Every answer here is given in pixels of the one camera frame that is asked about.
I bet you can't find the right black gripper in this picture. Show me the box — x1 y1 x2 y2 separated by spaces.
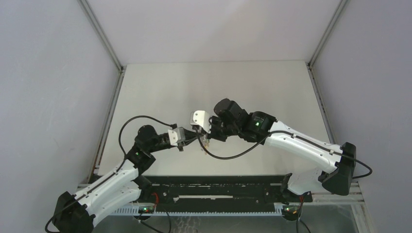
202 115 240 142

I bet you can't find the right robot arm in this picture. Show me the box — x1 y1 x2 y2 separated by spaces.
208 99 356 202

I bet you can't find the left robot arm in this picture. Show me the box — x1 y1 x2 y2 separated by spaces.
45 125 211 233

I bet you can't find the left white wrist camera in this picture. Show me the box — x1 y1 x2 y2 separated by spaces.
168 127 186 147

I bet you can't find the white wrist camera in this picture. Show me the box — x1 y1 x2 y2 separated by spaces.
168 127 186 147
189 110 211 133

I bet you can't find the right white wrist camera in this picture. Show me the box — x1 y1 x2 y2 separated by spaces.
189 110 211 133

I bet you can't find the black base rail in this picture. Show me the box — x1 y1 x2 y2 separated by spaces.
138 175 313 215

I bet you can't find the right black camera cable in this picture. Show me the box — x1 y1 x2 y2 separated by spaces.
194 127 373 180

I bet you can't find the black camera cable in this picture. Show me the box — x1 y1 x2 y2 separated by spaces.
194 127 373 180
44 115 178 233

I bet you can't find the left black camera cable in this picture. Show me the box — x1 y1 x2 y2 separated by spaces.
44 115 178 233

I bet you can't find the right aluminium frame post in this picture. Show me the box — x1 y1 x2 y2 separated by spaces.
306 0 351 143

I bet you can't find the aluminium frame post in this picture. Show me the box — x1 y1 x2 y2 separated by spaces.
306 0 351 143
78 0 124 182

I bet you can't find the left aluminium frame post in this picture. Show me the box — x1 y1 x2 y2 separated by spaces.
78 0 124 182

